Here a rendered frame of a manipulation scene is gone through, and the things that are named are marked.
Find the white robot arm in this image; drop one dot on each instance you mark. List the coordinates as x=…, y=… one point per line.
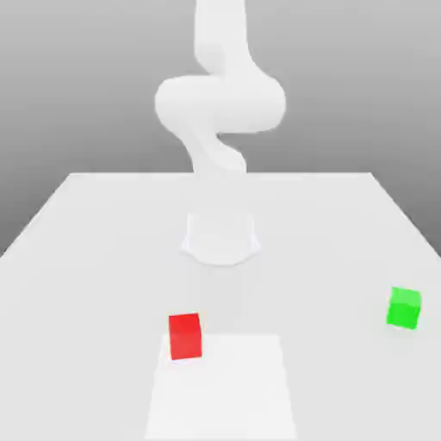
x=220, y=103

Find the small red cube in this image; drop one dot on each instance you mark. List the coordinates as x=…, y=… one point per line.
x=185, y=337

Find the small green cube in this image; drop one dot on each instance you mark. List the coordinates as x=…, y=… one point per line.
x=403, y=308

